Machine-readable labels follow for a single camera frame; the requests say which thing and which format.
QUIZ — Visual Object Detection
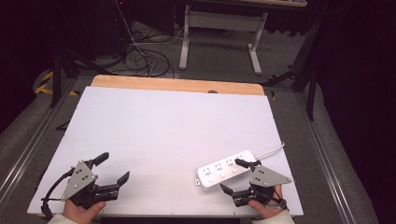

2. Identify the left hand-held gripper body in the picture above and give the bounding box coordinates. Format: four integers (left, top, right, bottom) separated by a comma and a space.
61, 160, 121, 210

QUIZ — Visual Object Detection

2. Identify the white metal desk frame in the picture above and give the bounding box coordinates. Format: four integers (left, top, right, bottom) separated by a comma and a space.
178, 4, 269, 77

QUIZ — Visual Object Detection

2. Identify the wooden desk top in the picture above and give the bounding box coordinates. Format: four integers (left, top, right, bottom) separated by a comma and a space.
192, 0, 308, 8

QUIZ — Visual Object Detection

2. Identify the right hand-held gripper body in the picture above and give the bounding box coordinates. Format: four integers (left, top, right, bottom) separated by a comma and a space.
232, 164, 293, 208

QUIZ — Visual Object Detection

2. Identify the yellow black floor tape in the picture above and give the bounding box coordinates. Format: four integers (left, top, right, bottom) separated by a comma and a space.
33, 70, 80, 97

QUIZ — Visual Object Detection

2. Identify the white power strip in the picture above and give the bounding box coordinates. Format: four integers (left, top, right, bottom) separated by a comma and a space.
194, 149, 258, 189

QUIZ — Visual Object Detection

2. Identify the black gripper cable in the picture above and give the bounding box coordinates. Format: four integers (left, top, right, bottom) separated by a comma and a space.
40, 167, 77, 219

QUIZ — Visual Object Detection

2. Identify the bundle of black floor cables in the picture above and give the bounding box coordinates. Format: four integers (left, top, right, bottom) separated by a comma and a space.
122, 26, 176, 78

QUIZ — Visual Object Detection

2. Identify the aluminium rail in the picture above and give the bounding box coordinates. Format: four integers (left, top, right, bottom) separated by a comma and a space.
293, 92, 357, 224
0, 77, 79, 202

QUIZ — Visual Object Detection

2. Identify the person's right hand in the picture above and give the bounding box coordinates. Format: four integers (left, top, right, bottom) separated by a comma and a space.
247, 184, 288, 220

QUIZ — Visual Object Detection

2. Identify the black metal stand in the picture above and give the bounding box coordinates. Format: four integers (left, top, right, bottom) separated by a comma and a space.
261, 12, 325, 121
49, 0, 117, 109

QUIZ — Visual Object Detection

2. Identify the white table cover board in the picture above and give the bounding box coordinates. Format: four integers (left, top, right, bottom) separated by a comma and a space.
27, 85, 304, 218

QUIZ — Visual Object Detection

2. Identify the thin white floor cable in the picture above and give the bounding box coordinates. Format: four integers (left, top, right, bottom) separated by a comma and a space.
115, 0, 185, 46

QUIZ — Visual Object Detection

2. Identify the person's left hand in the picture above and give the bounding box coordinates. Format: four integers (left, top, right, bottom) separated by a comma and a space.
63, 200, 107, 224

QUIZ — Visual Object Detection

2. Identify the white power strip cable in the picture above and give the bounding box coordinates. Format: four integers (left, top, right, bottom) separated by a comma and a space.
254, 141, 286, 160

